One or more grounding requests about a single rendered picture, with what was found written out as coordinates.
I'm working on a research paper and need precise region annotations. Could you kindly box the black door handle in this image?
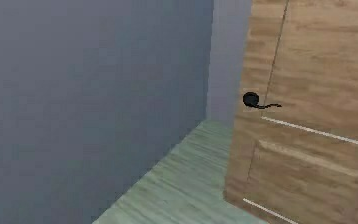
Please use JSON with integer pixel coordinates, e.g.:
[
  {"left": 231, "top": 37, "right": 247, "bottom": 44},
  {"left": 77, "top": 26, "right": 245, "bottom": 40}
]
[{"left": 242, "top": 91, "right": 283, "bottom": 110}]

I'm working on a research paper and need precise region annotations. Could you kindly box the brown wooden room door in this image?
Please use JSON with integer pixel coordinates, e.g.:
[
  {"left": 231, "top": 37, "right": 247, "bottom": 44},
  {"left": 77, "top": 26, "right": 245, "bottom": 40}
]
[{"left": 223, "top": 0, "right": 358, "bottom": 224}]

